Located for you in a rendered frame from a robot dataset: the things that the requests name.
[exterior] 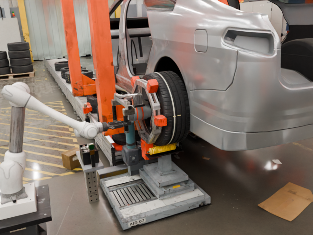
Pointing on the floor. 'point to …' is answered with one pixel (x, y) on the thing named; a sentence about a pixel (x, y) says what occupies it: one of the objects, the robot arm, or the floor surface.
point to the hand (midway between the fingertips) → (126, 122)
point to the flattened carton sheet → (288, 201)
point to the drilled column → (91, 186)
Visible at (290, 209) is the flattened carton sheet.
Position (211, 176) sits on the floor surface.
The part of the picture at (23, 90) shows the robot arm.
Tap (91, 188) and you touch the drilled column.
